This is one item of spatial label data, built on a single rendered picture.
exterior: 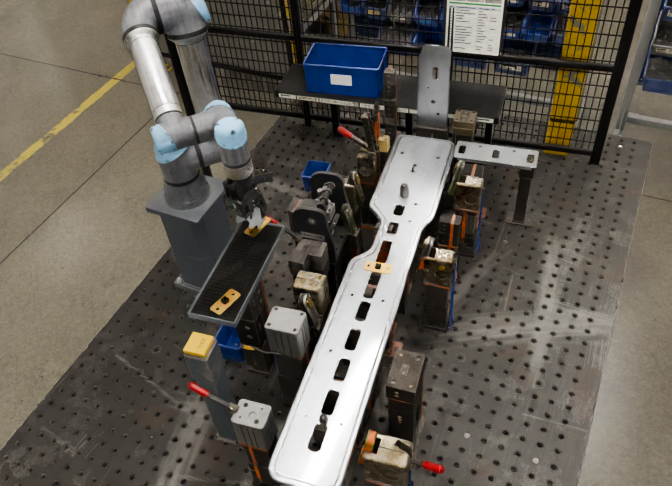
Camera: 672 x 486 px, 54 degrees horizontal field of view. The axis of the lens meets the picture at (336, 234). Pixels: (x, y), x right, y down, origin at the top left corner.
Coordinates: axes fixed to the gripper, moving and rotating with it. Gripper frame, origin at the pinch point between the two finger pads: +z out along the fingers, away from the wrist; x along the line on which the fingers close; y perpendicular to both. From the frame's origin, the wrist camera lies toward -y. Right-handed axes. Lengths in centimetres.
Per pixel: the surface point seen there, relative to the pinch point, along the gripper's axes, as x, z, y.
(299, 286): 16.4, 14.2, 4.8
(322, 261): 15.2, 17.0, -8.4
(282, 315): 20.0, 11.0, 17.4
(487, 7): 16, -13, -120
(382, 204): 16, 22, -43
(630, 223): 86, 52, -105
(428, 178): 23, 22, -62
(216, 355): 12.4, 11.5, 36.2
